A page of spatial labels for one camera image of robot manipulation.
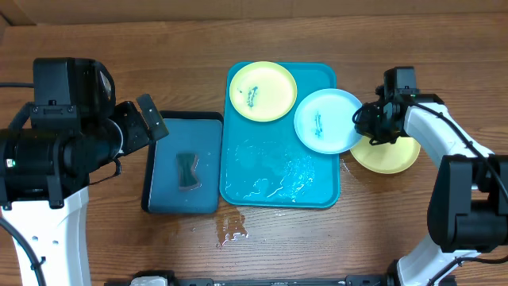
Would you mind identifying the yellow plate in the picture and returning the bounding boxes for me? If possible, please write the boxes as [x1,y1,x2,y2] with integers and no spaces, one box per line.
[350,137,421,174]
[229,61,298,122]

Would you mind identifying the green and yellow sponge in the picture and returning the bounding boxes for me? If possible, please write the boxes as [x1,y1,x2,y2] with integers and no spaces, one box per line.
[176,153,200,191]

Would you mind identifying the light blue plate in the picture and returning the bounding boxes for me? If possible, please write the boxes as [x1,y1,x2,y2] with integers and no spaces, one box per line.
[294,88,362,154]

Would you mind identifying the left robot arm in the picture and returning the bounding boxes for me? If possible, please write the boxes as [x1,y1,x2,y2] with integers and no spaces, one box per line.
[1,57,168,285]

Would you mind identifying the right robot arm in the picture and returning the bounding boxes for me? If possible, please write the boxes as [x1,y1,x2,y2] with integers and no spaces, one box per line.
[346,67,507,285]

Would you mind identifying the small black water tray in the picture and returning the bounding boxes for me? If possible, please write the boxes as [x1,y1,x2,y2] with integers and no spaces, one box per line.
[141,111,223,215]

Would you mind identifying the large teal serving tray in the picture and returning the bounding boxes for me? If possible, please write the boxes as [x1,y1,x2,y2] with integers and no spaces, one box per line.
[220,62,341,208]

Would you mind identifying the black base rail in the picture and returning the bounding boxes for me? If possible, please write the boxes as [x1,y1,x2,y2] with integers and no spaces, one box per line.
[104,270,398,286]

